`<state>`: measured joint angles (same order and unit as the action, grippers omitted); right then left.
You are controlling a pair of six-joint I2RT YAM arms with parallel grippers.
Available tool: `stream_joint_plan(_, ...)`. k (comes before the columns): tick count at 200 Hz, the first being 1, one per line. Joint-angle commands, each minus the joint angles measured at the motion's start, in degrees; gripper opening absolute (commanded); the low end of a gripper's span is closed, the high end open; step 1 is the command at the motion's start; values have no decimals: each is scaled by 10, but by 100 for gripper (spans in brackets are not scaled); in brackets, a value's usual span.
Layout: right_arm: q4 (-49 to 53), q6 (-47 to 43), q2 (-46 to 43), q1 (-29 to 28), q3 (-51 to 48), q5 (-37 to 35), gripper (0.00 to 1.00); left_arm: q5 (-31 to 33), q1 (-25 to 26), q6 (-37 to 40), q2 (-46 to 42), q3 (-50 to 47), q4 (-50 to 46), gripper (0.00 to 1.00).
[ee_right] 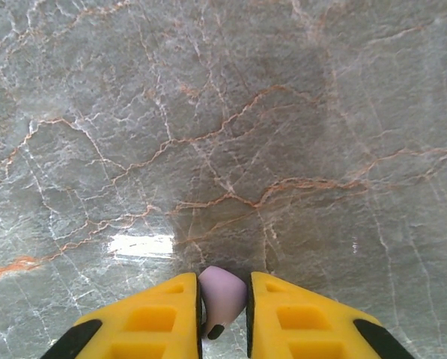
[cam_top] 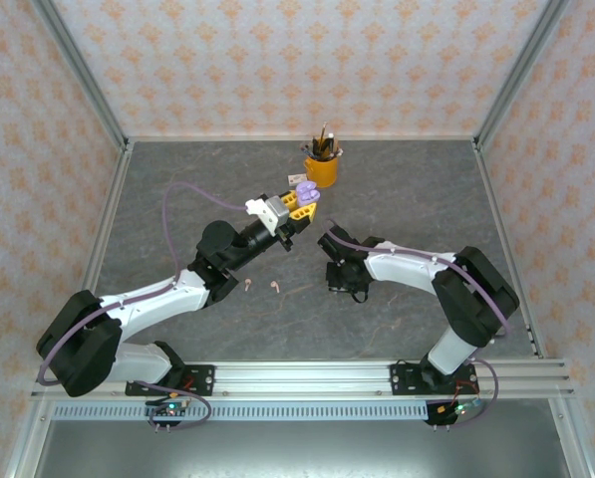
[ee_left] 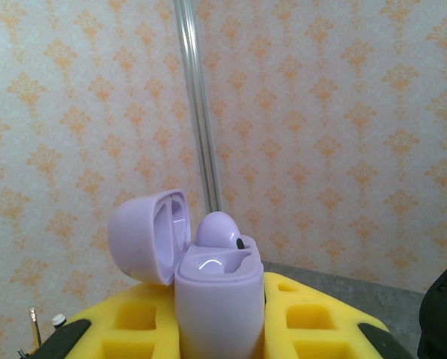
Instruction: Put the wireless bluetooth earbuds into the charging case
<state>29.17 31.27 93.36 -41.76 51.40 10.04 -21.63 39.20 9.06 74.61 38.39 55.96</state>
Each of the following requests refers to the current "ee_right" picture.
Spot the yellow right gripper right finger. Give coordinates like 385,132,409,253
245,271,417,359

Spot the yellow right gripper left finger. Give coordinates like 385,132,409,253
39,271,204,359

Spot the small rounded earbud charging case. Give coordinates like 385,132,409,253
198,265,249,351

